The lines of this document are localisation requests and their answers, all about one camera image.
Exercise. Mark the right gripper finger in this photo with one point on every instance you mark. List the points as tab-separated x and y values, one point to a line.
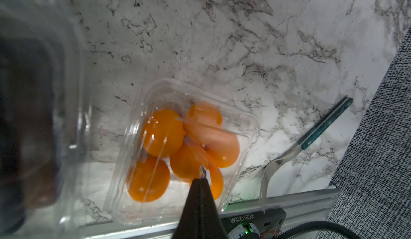
200	219

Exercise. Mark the clear box orange kumquats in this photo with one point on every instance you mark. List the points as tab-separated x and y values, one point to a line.
175	133

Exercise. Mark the clear box dark grapes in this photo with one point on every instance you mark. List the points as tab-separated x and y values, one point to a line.
45	120

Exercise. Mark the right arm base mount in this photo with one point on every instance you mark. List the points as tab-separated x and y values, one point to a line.
255	225

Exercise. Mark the aluminium front rail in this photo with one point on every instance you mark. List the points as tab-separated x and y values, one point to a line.
300	208

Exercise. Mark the green handled fork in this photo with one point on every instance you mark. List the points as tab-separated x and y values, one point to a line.
301	145

